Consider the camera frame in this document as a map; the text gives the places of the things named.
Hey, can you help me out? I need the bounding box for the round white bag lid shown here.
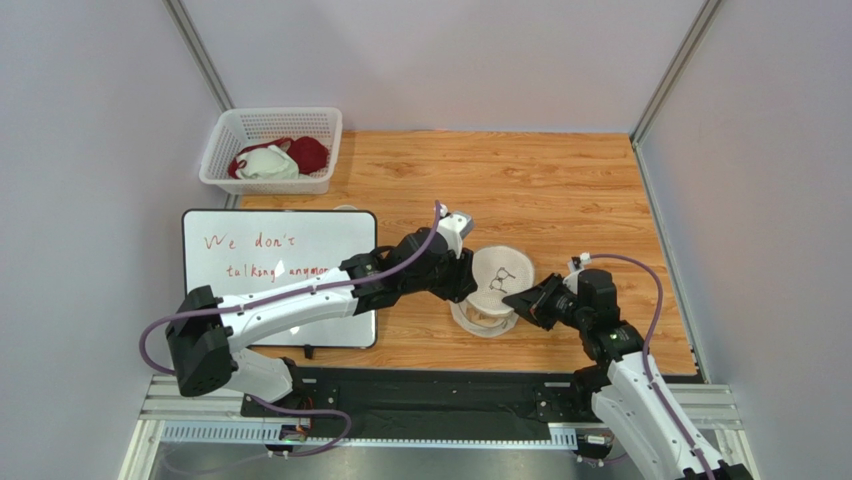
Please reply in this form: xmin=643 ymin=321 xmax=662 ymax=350
xmin=466 ymin=245 xmax=535 ymax=316

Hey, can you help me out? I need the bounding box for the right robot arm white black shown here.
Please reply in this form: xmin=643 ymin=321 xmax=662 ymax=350
xmin=503 ymin=268 xmax=752 ymax=479

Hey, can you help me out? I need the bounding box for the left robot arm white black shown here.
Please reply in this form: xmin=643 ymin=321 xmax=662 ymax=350
xmin=165 ymin=228 xmax=478 ymax=402

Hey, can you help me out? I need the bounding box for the white bra in basket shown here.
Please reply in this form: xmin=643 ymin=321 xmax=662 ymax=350
xmin=235 ymin=145 xmax=300 ymax=180

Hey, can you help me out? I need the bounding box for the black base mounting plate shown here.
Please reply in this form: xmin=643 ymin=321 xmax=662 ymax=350
xmin=276 ymin=366 xmax=600 ymax=441

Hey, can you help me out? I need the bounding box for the whiteboard with red writing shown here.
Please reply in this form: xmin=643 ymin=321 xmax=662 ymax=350
xmin=181 ymin=208 xmax=379 ymax=351

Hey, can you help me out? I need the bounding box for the white plastic basket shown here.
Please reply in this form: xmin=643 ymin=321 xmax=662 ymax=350
xmin=199 ymin=107 xmax=343 ymax=195

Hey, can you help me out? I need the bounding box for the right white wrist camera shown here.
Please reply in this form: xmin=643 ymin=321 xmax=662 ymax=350
xmin=563 ymin=252 xmax=592 ymax=293

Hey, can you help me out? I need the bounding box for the aluminium frame rail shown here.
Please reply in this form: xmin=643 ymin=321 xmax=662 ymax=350
xmin=120 ymin=376 xmax=760 ymax=479

